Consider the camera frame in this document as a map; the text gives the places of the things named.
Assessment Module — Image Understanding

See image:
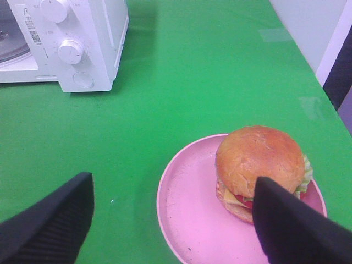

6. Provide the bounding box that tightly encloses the pink round plate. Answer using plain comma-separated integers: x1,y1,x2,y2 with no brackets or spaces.
156,134,328,264

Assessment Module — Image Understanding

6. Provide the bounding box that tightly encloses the round door release button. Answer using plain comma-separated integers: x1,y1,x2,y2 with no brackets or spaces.
73,71,94,89

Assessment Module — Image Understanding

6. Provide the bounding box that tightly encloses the white control knob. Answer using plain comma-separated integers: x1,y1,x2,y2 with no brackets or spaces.
40,0,70,23
58,40,84,65

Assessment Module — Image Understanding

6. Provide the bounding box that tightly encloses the glass microwave turntable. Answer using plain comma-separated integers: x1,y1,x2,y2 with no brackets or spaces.
1,9,30,63

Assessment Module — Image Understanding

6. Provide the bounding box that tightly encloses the burger with lettuce and cheese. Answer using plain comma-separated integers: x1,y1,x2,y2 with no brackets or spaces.
215,125,313,224

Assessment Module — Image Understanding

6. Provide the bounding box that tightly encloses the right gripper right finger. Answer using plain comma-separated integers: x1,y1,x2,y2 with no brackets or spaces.
252,177,351,263

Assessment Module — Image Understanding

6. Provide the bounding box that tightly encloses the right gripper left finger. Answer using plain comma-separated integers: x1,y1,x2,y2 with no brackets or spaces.
1,172,95,263

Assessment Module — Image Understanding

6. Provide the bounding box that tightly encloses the white microwave oven body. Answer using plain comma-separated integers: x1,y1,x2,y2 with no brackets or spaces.
1,0,129,92

